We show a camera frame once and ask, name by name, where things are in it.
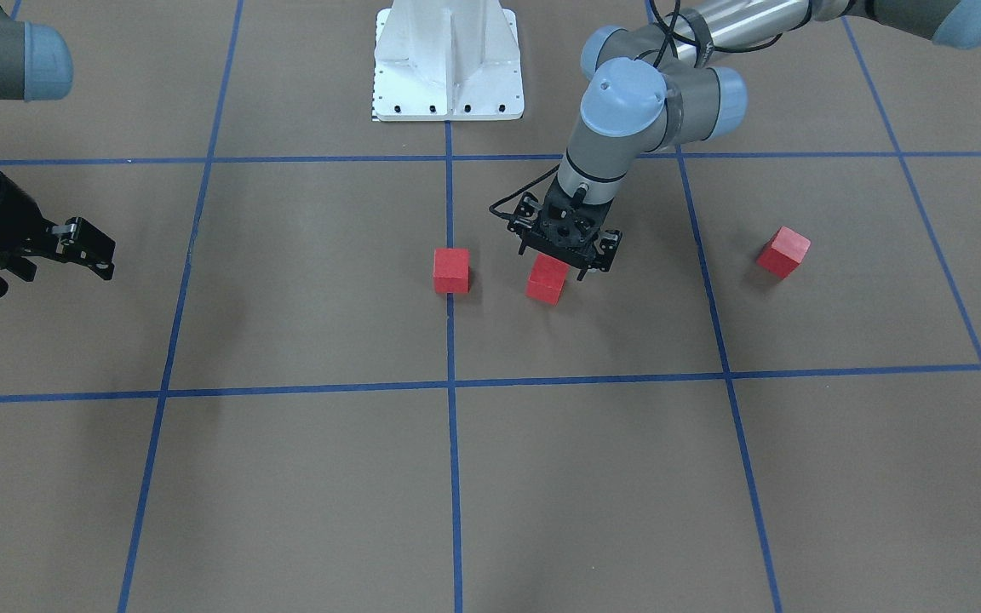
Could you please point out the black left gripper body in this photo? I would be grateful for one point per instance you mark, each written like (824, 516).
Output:
(527, 210)

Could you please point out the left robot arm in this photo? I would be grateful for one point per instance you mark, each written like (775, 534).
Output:
(652, 89)

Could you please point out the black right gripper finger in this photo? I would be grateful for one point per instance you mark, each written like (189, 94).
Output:
(77, 237)

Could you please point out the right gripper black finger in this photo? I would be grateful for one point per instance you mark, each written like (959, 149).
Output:
(102, 266)

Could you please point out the red block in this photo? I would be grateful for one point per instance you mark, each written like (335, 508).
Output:
(451, 271)
(784, 252)
(547, 279)

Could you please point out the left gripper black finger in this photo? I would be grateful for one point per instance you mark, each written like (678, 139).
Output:
(588, 266)

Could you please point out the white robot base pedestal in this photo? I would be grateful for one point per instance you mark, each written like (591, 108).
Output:
(447, 61)

